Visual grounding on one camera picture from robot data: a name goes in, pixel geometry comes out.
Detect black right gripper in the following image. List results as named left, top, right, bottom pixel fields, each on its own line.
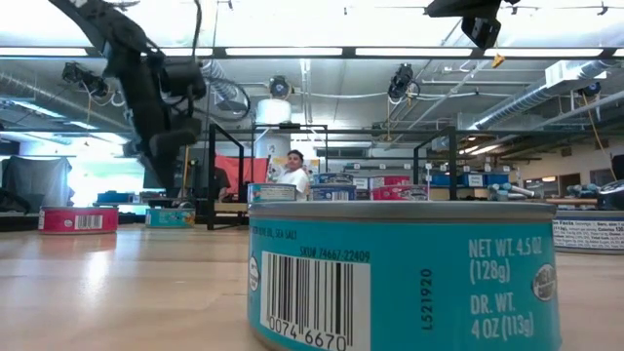
left=426, top=0, right=503, bottom=19

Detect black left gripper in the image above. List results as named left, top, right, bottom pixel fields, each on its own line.
left=131, top=111, right=202, bottom=195

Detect teal seafood can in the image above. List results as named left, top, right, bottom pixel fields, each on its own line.
left=247, top=200, right=563, bottom=351
left=247, top=182, right=297, bottom=204
left=144, top=208, right=196, bottom=229

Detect wooden shelf black metal legs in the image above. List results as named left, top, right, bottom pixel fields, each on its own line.
left=207, top=124, right=458, bottom=231

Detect black monitor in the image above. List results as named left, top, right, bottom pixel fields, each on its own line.
left=143, top=148, right=211, bottom=190

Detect blue box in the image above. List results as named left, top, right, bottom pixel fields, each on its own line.
left=96, top=191, right=136, bottom=205

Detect red panel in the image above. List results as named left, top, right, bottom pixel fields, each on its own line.
left=214, top=155, right=269, bottom=196

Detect white cylindrical lamp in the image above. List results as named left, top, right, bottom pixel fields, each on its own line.
left=255, top=97, right=293, bottom=126

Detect person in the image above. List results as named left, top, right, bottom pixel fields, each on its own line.
left=277, top=149, right=312, bottom=202

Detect grey cloth cover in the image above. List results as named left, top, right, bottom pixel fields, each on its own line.
left=0, top=155, right=74, bottom=209

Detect blue storage bins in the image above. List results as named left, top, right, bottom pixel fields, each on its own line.
left=431, top=173, right=511, bottom=189

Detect black rounded equipment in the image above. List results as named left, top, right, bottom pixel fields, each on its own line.
left=597, top=154, right=624, bottom=212

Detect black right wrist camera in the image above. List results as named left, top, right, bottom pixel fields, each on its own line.
left=460, top=17, right=502, bottom=50

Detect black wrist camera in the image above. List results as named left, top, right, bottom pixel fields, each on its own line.
left=460, top=17, right=502, bottom=50
left=160, top=58, right=209, bottom=101

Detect white hanging cable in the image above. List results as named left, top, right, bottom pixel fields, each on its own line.
left=90, top=87, right=128, bottom=108

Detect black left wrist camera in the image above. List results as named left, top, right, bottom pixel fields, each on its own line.
left=160, top=58, right=209, bottom=101

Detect black camera cable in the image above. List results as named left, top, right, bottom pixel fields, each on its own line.
left=192, top=0, right=253, bottom=123

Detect hanging yellow cable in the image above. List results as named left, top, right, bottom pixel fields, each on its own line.
left=580, top=92, right=620, bottom=181

